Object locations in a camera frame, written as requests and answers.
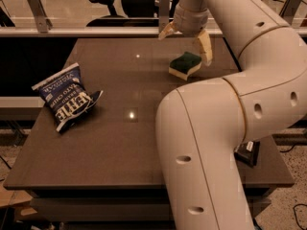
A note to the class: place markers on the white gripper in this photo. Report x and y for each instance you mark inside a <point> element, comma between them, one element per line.
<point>191,23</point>

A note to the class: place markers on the green and yellow sponge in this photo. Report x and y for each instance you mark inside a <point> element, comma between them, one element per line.
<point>185,65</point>

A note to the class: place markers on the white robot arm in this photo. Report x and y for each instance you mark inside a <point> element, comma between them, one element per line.
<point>198,125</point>

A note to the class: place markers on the black office chair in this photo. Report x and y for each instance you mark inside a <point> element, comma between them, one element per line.
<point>137,13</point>

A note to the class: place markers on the horizontal metal railing bar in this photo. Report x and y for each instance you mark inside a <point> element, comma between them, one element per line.
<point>85,32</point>

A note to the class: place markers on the black snack bar wrapper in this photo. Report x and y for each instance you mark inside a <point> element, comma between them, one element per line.
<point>248,152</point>

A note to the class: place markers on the blue potato chips bag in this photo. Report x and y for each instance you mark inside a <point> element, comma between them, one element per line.
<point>65,95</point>

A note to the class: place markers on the grey table with drawers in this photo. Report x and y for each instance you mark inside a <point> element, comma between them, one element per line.
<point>115,144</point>

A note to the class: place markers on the middle metal railing post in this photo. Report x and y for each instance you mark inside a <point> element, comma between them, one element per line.
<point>163,15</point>

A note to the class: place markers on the metal railing post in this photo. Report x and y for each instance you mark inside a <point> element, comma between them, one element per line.
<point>42,22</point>
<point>163,15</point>
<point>289,8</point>

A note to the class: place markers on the right metal railing post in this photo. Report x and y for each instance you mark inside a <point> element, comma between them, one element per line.
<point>289,8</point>

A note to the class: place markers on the left metal railing post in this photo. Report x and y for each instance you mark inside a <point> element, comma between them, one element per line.
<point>42,22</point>

